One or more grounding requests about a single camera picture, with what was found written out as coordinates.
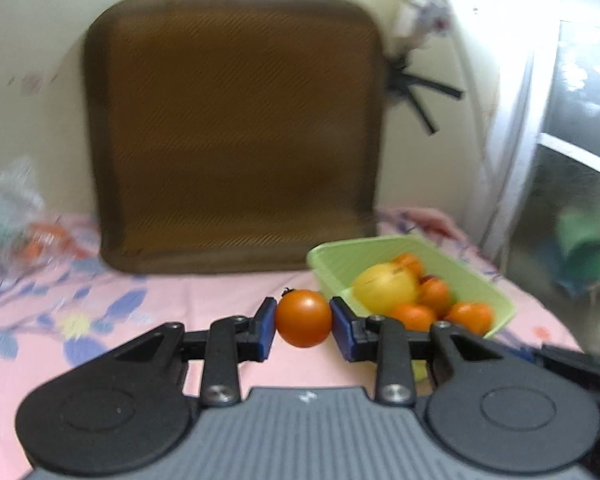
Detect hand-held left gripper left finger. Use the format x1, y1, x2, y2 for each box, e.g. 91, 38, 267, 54
112, 297, 277, 407

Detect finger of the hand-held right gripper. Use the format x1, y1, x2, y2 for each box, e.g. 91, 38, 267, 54
522, 344, 600, 397

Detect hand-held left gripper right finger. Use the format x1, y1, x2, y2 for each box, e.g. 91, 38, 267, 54
330, 297, 506, 407

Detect yellow grapefruit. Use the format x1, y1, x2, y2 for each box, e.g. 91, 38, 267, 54
352, 262, 421, 313

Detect green plastic basket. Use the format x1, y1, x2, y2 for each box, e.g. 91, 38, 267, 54
307, 235, 517, 383

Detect orange mandarin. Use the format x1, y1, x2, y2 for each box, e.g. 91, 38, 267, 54
419, 278, 453, 317
390, 302, 438, 332
445, 301, 495, 337

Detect green object behind glass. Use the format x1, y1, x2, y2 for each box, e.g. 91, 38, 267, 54
555, 210, 600, 301

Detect pink printed bedsheet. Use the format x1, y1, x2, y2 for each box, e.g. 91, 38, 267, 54
0, 205, 586, 480

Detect brown woven seat cushion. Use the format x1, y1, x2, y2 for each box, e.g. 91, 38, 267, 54
82, 0, 387, 275

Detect frosted window pane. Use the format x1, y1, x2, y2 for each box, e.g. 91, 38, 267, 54
500, 20, 600, 356

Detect clear plastic bag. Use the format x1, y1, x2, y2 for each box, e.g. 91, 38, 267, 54
0, 157, 88, 273

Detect grey window frame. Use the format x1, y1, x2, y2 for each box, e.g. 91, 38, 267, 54
480, 35, 563, 266

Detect black straps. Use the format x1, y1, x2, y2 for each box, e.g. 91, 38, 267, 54
385, 57, 465, 136

